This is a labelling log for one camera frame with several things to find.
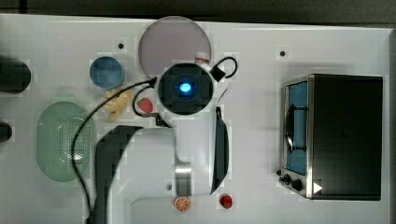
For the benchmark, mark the black cylinder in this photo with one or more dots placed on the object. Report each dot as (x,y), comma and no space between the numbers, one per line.
(15,76)
(5,132)

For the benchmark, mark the silver toaster oven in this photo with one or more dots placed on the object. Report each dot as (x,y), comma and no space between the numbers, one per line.
(332,137)

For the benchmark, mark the orange slice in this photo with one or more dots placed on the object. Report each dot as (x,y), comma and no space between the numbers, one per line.
(182,204)

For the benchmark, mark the red ketchup bottle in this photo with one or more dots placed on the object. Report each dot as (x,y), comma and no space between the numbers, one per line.
(201,59)

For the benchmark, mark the yellow banana bunch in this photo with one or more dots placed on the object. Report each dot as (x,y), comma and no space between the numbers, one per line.
(118,102)

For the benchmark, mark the black cylinder lower left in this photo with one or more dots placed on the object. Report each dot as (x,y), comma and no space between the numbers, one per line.
(5,132)

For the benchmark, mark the green oval strainer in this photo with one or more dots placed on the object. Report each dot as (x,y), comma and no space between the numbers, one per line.
(55,133)

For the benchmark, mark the grey round plate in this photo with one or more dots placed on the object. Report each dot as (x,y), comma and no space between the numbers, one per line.
(171,40)

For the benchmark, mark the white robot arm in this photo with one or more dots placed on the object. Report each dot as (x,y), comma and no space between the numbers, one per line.
(185,154)

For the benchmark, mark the blue bowl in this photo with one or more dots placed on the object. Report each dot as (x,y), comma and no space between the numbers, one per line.
(106,73)

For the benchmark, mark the red strawberry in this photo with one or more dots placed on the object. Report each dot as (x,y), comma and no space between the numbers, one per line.
(145,105)

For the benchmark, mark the red apple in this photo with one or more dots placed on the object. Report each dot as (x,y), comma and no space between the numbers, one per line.
(226,201)

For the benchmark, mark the black cylinder upper left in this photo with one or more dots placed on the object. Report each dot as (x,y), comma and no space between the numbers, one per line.
(15,76)

